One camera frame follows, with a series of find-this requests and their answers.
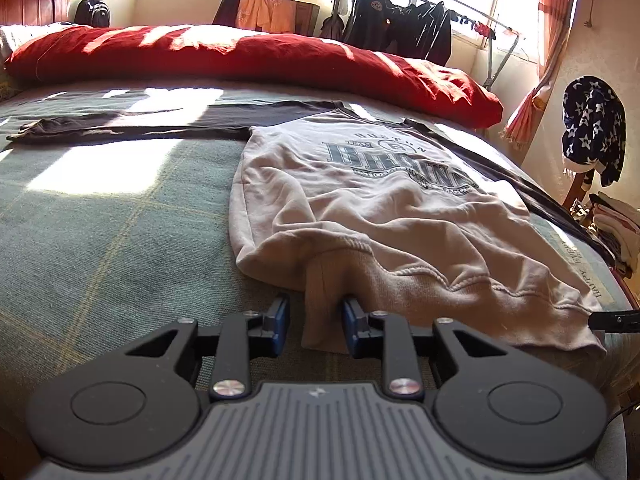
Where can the navy star print garment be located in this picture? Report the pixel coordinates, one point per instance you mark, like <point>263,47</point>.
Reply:
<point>592,120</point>

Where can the orange curtain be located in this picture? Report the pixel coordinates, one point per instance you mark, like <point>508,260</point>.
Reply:
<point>552,10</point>

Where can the dark maroon garment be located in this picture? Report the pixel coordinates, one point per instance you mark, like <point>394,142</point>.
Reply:
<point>227,10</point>

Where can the green plaid blanket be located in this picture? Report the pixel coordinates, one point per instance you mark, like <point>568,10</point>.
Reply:
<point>100,240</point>

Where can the grey sweatshirt with dark sleeves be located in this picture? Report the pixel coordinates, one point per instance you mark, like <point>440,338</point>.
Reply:
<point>350,200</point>

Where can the wooden chair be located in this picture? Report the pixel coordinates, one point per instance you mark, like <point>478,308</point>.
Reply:
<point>580,190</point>

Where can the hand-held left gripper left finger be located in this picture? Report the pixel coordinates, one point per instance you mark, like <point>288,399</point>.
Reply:
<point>280,327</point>

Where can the red quilt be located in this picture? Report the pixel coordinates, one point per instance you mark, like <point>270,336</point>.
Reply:
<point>250,65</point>

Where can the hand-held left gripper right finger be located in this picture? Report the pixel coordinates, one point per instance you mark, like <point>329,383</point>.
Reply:
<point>352,327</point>

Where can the black jacket with round patch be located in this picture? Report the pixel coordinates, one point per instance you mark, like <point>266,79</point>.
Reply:
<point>370,20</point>

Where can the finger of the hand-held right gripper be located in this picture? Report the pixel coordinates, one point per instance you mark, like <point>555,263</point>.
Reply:
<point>617,322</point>

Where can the pile of folded clothes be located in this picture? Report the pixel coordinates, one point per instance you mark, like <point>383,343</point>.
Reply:
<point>617,230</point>

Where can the black backpack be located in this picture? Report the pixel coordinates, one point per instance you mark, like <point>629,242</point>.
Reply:
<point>94,12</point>

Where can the small red cloth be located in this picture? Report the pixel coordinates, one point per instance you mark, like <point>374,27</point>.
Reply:
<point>484,30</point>

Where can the orange floral garment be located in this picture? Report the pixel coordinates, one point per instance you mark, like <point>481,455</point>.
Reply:
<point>265,12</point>

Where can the metal clothes drying rack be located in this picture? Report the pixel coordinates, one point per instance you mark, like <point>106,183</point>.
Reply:
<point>491,67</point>

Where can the wooden headboard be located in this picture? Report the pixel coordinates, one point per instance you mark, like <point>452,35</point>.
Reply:
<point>30,0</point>

